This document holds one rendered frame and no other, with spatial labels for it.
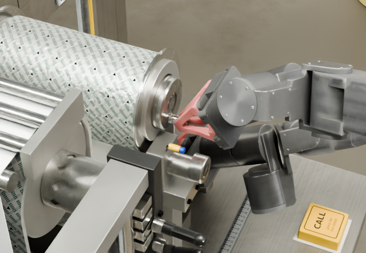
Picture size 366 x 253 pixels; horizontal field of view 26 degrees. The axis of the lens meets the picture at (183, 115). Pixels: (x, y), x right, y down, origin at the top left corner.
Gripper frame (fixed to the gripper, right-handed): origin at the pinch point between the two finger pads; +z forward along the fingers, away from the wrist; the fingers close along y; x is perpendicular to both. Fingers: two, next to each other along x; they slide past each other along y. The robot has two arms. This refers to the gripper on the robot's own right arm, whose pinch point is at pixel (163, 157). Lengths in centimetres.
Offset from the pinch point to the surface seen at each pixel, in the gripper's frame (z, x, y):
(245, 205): -1.6, -20.3, 10.1
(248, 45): 86, -73, 169
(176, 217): -5.4, -4.1, -10.1
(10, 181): -20, 29, -41
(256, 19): 88, -71, 187
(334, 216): -16.3, -25.8, 11.7
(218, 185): 3.9, -17.3, 12.9
